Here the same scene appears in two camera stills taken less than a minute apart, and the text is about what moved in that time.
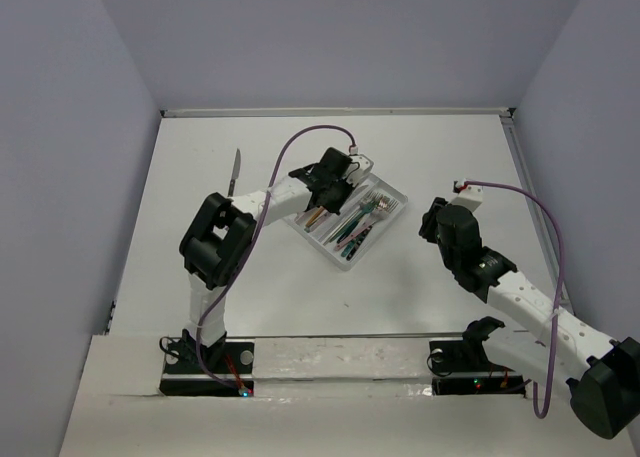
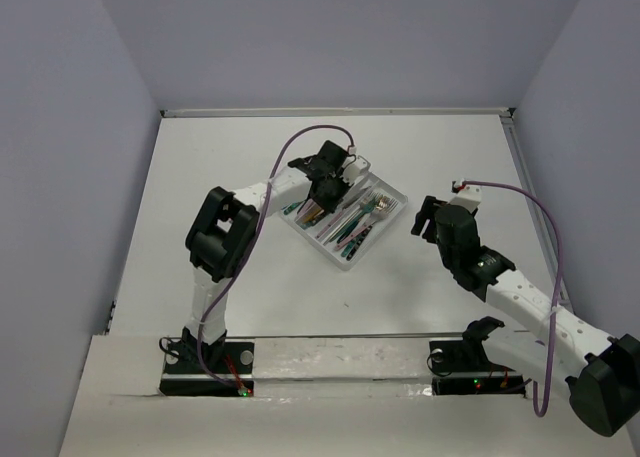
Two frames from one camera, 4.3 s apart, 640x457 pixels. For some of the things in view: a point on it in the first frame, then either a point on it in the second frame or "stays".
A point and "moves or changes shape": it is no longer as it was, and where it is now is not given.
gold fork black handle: x=383 y=203 stays
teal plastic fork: x=366 y=208 stays
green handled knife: x=235 y=173 -> x=343 y=213
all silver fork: x=368 y=199 stays
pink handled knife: x=323 y=211 moves or changes shape
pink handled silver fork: x=381 y=214 stays
